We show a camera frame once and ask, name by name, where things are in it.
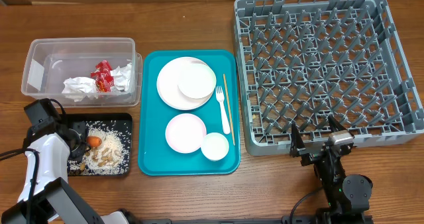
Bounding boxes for wooden chopstick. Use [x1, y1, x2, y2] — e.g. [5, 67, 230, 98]
[223, 74, 236, 146]

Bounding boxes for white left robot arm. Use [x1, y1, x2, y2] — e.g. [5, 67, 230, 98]
[1, 99, 138, 224]

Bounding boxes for grey dish rack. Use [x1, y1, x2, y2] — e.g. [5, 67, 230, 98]
[234, 0, 423, 156]

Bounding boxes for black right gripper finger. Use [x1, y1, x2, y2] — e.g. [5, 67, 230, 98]
[290, 123, 305, 157]
[327, 115, 346, 133]

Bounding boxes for cream bowl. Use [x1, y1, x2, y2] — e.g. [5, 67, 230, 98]
[178, 63, 217, 99]

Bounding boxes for white napkin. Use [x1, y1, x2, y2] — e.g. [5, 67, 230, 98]
[110, 63, 132, 91]

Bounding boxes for bowl with food scraps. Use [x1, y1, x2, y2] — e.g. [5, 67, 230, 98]
[165, 113, 207, 154]

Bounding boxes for pink plate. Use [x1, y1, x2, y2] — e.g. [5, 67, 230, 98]
[156, 56, 213, 110]

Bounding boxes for spilled rice and peanuts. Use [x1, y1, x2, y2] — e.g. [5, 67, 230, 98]
[68, 114, 133, 176]

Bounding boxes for white plastic fork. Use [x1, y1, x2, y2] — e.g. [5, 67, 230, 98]
[215, 85, 231, 135]

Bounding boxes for black tray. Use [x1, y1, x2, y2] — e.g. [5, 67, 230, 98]
[67, 113, 133, 176]

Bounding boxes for clear plastic bin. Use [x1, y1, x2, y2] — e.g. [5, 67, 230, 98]
[21, 37, 142, 107]

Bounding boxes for red snack wrapper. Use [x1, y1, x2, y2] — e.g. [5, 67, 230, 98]
[90, 60, 114, 93]

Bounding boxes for white small cup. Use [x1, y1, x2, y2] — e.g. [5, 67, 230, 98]
[201, 133, 229, 161]

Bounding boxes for white tissue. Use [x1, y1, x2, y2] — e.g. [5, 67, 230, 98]
[62, 77, 98, 102]

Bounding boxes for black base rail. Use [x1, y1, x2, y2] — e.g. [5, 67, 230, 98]
[139, 215, 318, 224]

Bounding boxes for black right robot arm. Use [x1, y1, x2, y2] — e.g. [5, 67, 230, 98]
[288, 115, 373, 224]

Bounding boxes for orange carrot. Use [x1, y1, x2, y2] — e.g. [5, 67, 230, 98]
[86, 136, 102, 148]

